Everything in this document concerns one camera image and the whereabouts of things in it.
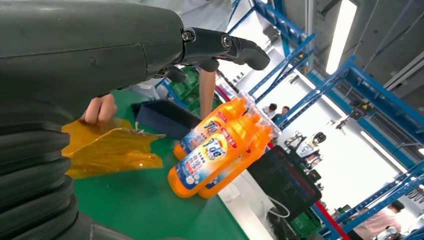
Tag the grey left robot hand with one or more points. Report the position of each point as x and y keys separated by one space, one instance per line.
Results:
x=82 y=49

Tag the tablet in blue case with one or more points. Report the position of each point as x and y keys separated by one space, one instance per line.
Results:
x=159 y=116

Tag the yellow taped cardboard sheet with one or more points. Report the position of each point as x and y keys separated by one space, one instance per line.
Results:
x=109 y=152

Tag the stack of green crates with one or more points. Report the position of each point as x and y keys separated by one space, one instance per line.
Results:
x=185 y=89

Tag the blue metal shelving rack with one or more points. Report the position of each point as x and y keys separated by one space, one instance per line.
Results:
x=281 y=21
x=377 y=89

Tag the white desk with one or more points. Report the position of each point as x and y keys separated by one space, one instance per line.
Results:
x=242 y=212

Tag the black hard case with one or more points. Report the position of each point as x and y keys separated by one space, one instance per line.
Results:
x=285 y=182

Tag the white and black robot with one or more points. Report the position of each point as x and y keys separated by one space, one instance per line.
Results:
x=306 y=149

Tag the long ceiling light strip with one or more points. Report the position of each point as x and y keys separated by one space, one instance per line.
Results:
x=341 y=33
x=381 y=149

